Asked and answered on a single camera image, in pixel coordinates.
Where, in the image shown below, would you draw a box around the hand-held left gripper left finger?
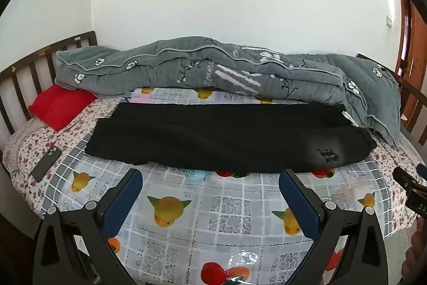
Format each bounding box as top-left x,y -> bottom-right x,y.
33,168 -> 144,285

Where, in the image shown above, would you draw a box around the red pillow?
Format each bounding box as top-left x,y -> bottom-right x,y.
28,85 -> 99,132

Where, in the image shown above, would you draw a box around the black pants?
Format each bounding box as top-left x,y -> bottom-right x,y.
84,101 -> 377,174

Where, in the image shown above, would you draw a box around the person's right hand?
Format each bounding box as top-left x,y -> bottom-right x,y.
402,217 -> 427,278

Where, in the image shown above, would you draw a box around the brown wooden door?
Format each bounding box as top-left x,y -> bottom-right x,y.
395,0 -> 427,89

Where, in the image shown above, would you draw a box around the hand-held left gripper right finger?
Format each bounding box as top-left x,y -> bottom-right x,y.
278,168 -> 389,285

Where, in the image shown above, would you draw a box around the grey flower-print quilt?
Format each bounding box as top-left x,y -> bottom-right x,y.
54,36 -> 403,147

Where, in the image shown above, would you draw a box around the black smartphone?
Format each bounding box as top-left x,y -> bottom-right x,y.
31,145 -> 63,183

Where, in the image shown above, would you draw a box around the checked fruit-print mat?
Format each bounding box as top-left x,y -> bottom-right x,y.
50,87 -> 398,285

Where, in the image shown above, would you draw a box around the dark wooden bed frame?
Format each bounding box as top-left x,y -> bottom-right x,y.
0,31 -> 427,239

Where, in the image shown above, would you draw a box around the floral bed sheet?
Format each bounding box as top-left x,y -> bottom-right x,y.
2,95 -> 427,240

